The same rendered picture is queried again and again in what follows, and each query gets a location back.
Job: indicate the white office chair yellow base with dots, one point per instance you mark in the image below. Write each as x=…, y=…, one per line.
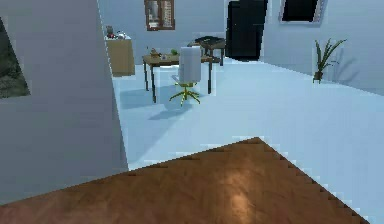
x=189, y=66

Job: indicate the brown wooden table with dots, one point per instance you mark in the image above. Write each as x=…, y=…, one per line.
x=160, y=61

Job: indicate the green round object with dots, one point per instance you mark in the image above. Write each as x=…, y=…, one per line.
x=174, y=52

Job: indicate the brown small teapot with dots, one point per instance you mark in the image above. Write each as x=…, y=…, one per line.
x=154, y=52

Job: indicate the dark round side table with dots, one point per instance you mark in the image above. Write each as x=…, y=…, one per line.
x=213, y=43

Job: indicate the tan wooden cupboard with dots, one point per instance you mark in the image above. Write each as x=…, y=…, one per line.
x=120, y=56

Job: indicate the black room door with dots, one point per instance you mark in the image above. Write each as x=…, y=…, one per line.
x=245, y=30

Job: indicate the brown framed window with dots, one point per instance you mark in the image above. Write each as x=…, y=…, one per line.
x=160, y=14

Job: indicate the white kettle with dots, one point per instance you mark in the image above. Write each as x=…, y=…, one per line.
x=121, y=35

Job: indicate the red small object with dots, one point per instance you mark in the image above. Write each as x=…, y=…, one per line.
x=111, y=35

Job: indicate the grey small jar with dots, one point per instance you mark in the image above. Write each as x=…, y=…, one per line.
x=109, y=29

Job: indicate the green potted house plant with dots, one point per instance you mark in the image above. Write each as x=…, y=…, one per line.
x=324, y=56

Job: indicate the dark framed wall picture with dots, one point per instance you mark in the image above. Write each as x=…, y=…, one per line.
x=11, y=76

